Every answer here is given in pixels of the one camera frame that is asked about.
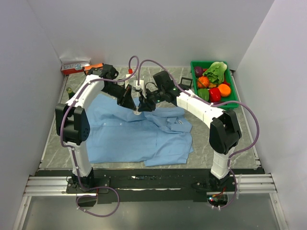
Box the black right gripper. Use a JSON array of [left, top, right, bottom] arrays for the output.
[[137, 88, 165, 113]]

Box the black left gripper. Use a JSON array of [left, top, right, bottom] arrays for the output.
[[102, 82, 137, 111]]

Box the light blue shirt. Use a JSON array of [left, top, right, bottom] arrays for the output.
[[86, 94, 193, 166]]

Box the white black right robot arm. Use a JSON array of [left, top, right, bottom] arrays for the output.
[[133, 71, 242, 191]]

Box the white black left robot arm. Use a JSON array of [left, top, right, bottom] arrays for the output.
[[55, 64, 136, 193]]

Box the black clear display box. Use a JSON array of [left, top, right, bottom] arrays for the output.
[[179, 77, 193, 89]]

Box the orange black tube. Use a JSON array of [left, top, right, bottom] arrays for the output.
[[83, 63, 104, 72]]

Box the green glass bottle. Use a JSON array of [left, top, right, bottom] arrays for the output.
[[66, 87, 75, 100]]

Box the green toy bell pepper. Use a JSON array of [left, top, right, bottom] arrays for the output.
[[197, 89, 210, 101]]

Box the orange toy pumpkin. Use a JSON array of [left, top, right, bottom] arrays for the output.
[[197, 76, 210, 89]]

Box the purple toy onion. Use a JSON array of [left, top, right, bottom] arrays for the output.
[[194, 66, 204, 77]]

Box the red white carton box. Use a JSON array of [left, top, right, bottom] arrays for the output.
[[61, 57, 91, 75]]

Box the red toy bell pepper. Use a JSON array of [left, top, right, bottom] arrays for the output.
[[209, 88, 221, 103]]

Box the green toy lettuce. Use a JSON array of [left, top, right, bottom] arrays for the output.
[[203, 62, 227, 85]]

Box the orange toy carrot slice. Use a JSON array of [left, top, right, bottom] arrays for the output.
[[218, 84, 232, 97]]

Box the green plastic tray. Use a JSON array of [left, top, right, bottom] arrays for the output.
[[190, 60, 240, 109]]

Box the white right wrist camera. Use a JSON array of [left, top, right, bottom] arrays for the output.
[[132, 80, 146, 97]]

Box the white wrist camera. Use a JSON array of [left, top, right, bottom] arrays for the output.
[[124, 74, 134, 88], [132, 80, 146, 97]]

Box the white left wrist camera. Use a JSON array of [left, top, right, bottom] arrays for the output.
[[124, 74, 134, 88]]

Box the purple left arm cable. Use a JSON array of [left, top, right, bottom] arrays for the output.
[[59, 55, 140, 218]]

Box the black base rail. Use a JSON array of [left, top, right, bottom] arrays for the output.
[[24, 168, 277, 207]]

